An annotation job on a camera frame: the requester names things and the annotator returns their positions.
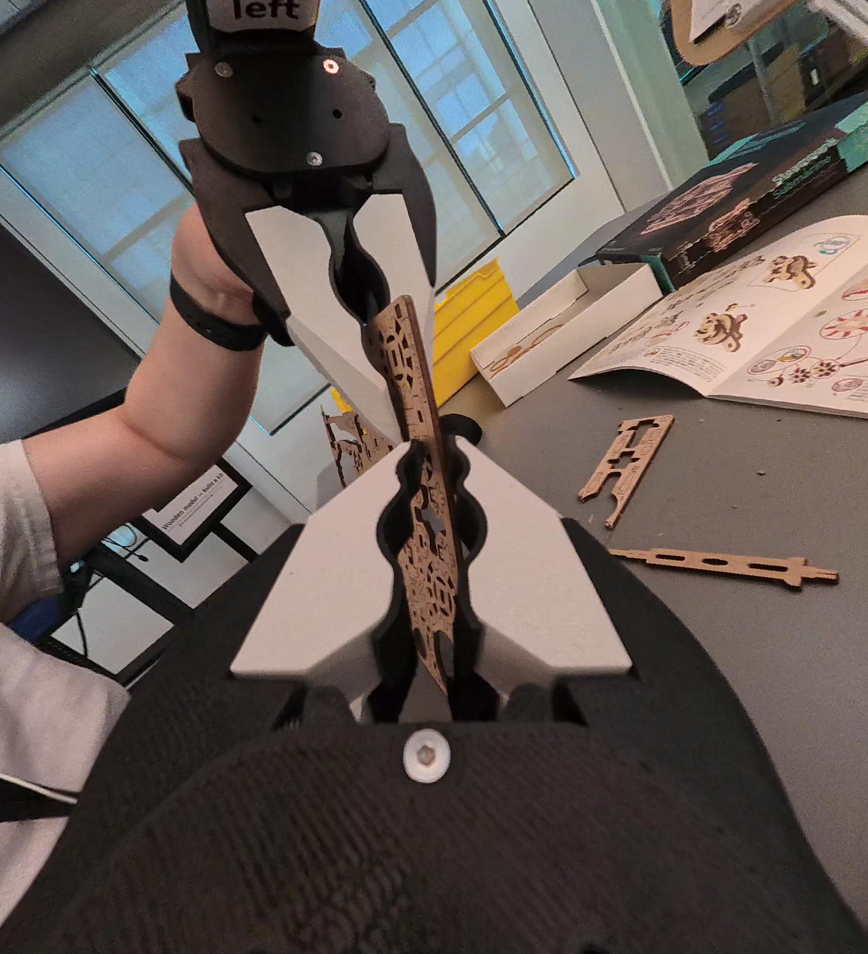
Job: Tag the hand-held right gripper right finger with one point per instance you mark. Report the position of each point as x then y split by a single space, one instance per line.
545 604

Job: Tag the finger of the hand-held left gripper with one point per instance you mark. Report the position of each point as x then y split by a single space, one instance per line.
296 276
400 246

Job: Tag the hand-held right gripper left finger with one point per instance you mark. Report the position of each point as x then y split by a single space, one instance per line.
307 611

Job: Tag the large wooden model parts sheet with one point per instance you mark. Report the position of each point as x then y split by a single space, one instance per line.
422 417

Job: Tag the person's left forearm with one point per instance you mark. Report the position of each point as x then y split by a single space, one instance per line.
150 425

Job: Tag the person's left hand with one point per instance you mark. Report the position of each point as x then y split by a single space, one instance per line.
206 253

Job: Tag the black wristband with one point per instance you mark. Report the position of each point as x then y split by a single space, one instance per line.
217 328

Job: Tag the yellow plastic bin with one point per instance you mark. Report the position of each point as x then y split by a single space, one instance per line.
471 328

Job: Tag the black framed white sign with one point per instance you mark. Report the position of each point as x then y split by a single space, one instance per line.
195 514

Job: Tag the pile of tan rubber bands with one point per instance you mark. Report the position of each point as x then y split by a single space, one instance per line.
523 350

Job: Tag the black metal stand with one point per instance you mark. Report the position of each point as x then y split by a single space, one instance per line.
128 589

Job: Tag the slim slotted wooden strip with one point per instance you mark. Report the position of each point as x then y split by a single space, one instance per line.
724 565

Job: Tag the black mesh pad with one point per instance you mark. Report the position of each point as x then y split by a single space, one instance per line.
463 431

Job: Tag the white cardboard box tray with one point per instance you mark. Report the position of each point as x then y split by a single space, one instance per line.
583 335

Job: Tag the blue fabric item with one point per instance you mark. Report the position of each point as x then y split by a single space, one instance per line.
50 604

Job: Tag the white t-shirt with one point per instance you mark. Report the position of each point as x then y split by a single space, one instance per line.
16 708

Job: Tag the white instruction booklet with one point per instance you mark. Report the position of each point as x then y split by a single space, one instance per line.
791 350

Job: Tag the shelf with cardboard boxes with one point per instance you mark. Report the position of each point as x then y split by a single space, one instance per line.
791 97

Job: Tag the small wooden numbered parts frame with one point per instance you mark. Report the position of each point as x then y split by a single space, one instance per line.
627 462

